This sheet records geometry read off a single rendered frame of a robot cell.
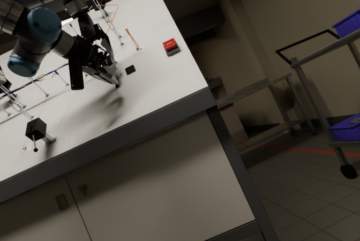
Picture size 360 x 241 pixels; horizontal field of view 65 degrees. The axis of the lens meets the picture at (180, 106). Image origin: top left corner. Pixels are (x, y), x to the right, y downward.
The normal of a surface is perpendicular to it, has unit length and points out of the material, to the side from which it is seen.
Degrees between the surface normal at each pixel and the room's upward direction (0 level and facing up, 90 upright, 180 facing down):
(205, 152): 90
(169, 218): 90
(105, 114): 48
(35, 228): 90
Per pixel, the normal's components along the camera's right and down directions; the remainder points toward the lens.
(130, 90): -0.34, -0.63
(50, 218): -0.09, -0.04
